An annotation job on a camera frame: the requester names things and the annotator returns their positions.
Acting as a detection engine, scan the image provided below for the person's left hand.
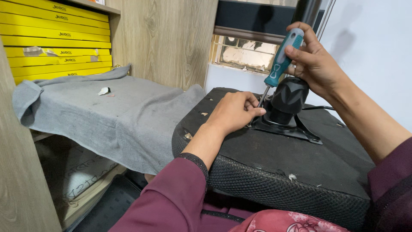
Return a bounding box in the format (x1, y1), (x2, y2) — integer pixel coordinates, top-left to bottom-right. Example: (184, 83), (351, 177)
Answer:
(205, 91), (267, 137)

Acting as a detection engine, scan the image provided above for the person's right hand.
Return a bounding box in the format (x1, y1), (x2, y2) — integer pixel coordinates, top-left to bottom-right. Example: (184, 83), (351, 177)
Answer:
(285, 21), (347, 98)

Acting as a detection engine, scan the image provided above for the teal grey handled screwdriver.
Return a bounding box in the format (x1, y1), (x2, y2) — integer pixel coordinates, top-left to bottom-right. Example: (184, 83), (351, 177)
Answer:
(247, 28), (305, 128)

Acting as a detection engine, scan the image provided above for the black chair lever rod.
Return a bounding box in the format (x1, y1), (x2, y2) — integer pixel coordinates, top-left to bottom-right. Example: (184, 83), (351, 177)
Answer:
(302, 105), (336, 112)

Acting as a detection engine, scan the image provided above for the black plastic column cover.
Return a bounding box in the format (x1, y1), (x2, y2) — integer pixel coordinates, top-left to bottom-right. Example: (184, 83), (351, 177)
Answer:
(268, 76), (310, 125)

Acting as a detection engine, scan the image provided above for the black chair column pole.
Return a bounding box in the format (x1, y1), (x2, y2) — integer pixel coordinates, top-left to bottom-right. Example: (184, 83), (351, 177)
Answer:
(291, 0), (323, 30)

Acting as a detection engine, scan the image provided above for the window with metal grille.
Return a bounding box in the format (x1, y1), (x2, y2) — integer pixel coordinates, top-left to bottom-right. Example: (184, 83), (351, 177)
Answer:
(209, 34), (281, 75)

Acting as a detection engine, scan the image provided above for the black mesh chair seat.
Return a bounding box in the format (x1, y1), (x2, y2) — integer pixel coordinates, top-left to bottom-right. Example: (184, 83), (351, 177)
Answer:
(171, 87), (376, 231)

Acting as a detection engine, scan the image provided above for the dark roller blind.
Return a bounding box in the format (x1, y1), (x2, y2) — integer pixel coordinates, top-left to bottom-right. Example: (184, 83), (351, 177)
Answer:
(213, 0), (326, 45)

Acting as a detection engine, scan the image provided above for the wooden shelf unit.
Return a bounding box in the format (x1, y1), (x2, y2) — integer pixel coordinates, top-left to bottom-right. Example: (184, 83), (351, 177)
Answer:
(0, 0), (219, 232)

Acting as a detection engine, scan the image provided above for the person's maroon left sleeve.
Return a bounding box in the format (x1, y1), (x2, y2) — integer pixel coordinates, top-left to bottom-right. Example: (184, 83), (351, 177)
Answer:
(109, 153), (210, 232)

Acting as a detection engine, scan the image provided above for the person's maroon sleeve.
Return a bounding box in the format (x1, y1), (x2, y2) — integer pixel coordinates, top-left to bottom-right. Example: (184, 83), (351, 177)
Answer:
(109, 153), (210, 232)
(363, 137), (412, 232)

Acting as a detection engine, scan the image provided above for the grey towel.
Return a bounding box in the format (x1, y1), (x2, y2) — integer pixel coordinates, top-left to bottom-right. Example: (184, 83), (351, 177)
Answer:
(12, 64), (206, 175)

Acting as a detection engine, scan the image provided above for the person's red floral garment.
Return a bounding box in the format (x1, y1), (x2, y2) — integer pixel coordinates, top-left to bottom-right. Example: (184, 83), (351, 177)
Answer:
(228, 209), (351, 232)

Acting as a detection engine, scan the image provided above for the person's maroon right sleeve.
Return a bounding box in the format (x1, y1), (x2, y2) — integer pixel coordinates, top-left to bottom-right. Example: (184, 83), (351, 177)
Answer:
(363, 137), (412, 232)

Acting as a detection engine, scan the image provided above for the black floor mat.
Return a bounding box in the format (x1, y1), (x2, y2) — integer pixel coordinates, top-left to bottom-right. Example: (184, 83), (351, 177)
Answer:
(64, 173), (150, 232)

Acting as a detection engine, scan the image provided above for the cardboard box with plastic wrap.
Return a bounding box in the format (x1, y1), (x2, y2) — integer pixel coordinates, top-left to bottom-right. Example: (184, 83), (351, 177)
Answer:
(34, 135), (127, 227)

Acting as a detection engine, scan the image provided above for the stack of yellow flat boxes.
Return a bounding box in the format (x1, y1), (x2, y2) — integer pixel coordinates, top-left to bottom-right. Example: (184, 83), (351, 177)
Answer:
(0, 0), (113, 85)

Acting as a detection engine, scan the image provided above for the black metal chair base plate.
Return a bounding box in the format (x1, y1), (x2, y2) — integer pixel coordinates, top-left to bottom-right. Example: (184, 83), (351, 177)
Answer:
(249, 97), (324, 145)

